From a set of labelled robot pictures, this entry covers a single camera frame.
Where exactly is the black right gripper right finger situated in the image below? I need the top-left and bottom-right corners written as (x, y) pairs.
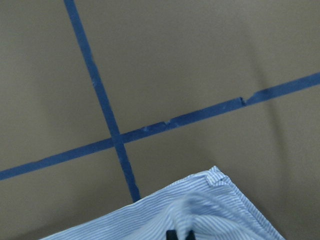
top-left (185, 230), bottom-right (195, 240)

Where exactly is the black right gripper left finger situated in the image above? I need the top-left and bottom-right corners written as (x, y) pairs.
top-left (166, 230), bottom-right (177, 240)

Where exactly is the light blue striped shirt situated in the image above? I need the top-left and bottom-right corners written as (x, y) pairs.
top-left (49, 166), bottom-right (282, 240)

